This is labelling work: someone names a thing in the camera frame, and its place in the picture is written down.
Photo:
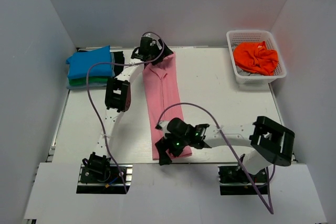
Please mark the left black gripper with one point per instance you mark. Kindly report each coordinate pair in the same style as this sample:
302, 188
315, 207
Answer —
167, 52

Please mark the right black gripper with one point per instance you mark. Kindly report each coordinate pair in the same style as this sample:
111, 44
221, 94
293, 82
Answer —
163, 146

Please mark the pink t shirt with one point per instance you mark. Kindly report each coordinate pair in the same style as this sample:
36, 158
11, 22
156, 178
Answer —
161, 91

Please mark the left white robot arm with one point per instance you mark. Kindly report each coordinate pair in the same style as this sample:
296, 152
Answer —
117, 98

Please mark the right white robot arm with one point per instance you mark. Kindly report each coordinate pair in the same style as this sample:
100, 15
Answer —
271, 142

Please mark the black folded t shirt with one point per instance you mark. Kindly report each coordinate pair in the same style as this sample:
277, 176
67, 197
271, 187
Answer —
119, 59

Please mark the grey t shirt in basket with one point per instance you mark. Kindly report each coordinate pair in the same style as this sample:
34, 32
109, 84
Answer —
240, 71

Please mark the orange t shirt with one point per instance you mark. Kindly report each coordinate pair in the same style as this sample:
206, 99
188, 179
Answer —
255, 57

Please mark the white plastic basket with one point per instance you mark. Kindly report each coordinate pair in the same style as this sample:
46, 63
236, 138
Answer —
240, 36

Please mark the green folded t shirt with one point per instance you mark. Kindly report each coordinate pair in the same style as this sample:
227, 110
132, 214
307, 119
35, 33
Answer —
92, 80

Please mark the light blue folded t shirt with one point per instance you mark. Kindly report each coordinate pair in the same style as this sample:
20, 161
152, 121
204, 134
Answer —
90, 85

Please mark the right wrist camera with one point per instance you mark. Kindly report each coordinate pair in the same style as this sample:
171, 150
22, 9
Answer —
162, 126

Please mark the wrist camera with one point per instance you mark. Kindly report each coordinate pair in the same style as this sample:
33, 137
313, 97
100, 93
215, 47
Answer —
149, 35
162, 126

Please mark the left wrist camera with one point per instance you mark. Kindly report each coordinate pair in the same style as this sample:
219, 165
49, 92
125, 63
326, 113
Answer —
149, 35

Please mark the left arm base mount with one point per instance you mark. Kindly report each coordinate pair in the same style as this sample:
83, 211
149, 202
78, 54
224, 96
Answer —
103, 177

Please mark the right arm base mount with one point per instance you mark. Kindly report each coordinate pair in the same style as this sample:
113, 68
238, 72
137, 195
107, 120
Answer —
234, 182

